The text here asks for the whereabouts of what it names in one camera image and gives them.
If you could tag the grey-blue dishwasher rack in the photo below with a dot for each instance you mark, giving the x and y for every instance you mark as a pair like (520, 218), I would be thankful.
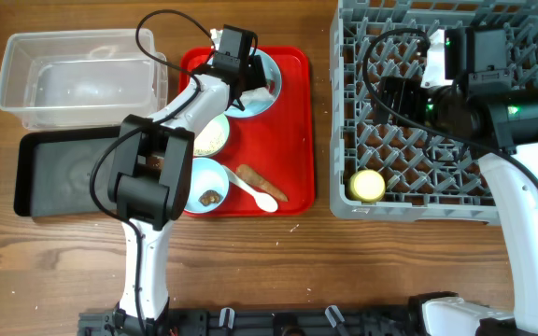
(427, 178)

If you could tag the light blue round plate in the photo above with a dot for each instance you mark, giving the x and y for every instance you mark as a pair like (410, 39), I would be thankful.
(272, 72)

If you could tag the black flat tray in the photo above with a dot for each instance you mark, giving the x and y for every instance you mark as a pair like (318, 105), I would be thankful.
(54, 171)

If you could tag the clear plastic bin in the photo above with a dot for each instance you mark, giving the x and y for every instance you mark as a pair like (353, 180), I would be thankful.
(82, 78)

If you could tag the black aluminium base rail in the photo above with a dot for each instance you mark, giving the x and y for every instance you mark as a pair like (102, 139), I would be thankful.
(380, 320)

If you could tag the light blue bowl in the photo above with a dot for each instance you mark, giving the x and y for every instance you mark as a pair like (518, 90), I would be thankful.
(206, 174)

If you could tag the yellow plastic cup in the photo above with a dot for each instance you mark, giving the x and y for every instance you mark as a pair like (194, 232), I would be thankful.
(367, 186)

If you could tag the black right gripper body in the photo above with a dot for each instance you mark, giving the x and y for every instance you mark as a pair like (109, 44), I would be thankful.
(411, 103)

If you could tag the mint green bowl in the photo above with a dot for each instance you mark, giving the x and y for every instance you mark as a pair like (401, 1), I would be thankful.
(224, 122)

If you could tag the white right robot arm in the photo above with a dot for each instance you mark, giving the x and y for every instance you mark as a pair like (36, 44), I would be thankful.
(483, 108)

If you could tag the white napkin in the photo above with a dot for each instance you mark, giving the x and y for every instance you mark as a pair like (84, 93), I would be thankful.
(256, 101)

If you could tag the red snack wrapper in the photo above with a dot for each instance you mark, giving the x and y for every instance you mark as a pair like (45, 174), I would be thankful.
(270, 85)

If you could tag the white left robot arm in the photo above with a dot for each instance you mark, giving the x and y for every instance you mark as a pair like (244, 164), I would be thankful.
(150, 176)

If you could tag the white rice pile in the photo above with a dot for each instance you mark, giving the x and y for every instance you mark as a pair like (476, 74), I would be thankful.
(210, 140)

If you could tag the white plastic spoon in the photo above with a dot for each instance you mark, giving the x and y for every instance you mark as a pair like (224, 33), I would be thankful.
(263, 200)

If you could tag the red plastic tray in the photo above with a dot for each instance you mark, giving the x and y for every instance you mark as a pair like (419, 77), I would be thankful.
(278, 143)

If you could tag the brown food scrap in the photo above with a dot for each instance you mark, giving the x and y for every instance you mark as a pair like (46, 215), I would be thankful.
(210, 197)

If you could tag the brown carrot piece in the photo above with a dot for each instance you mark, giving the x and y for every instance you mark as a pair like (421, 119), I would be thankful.
(250, 176)

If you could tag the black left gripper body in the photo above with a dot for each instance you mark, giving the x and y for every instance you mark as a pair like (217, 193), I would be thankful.
(254, 73)

